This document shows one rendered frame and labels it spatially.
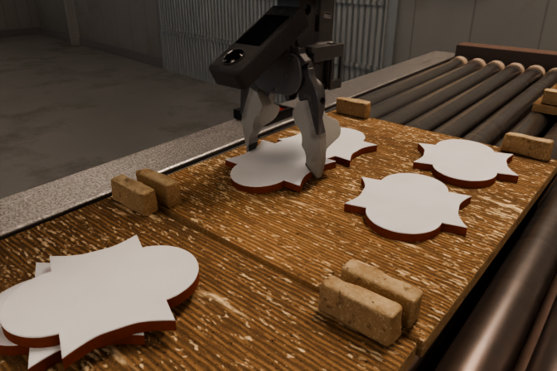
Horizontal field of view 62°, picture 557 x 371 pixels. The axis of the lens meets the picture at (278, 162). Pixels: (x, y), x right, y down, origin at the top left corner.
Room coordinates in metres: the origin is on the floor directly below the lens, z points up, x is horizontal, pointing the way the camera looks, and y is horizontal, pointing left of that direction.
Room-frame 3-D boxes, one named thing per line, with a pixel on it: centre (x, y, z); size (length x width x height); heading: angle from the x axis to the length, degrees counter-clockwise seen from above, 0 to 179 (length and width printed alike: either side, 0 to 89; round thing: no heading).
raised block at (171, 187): (0.45, 0.13, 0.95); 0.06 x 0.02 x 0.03; 49
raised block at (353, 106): (0.74, -0.12, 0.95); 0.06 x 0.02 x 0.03; 49
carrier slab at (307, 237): (0.51, -0.10, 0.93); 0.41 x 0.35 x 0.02; 139
